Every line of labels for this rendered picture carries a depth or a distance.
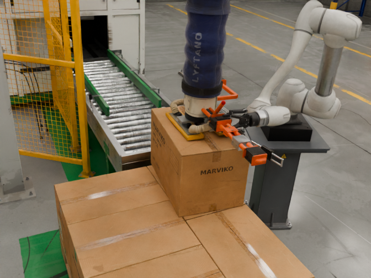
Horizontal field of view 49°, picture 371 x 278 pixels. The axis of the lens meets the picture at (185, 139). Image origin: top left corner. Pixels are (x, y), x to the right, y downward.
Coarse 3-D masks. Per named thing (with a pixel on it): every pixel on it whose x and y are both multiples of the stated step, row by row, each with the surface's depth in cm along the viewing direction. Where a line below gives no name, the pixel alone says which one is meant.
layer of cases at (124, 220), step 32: (64, 192) 238; (96, 192) 240; (128, 192) 242; (160, 192) 243; (64, 224) 225; (96, 224) 215; (128, 224) 216; (160, 224) 217; (192, 224) 219; (224, 224) 220; (256, 224) 222; (96, 256) 194; (128, 256) 195; (160, 256) 197; (192, 256) 198; (224, 256) 199; (256, 256) 200; (288, 256) 201
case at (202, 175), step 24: (168, 120) 240; (168, 144) 225; (192, 144) 216; (216, 144) 217; (168, 168) 231; (192, 168) 210; (216, 168) 216; (240, 168) 221; (168, 192) 237; (192, 192) 218; (216, 192) 224; (240, 192) 230
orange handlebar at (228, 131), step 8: (224, 88) 253; (224, 96) 239; (232, 96) 240; (208, 112) 218; (224, 128) 200; (232, 128) 201; (240, 144) 188; (248, 144) 188; (256, 160) 177; (264, 160) 177
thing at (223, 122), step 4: (212, 116) 210; (212, 120) 207; (216, 120) 207; (220, 120) 207; (224, 120) 205; (228, 120) 206; (212, 124) 209; (216, 124) 204; (220, 124) 205; (224, 124) 206; (212, 128) 208; (216, 128) 205
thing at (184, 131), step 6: (168, 114) 241; (174, 114) 240; (180, 114) 234; (174, 120) 234; (180, 126) 227; (186, 126) 225; (186, 132) 220; (186, 138) 217; (192, 138) 217; (198, 138) 219
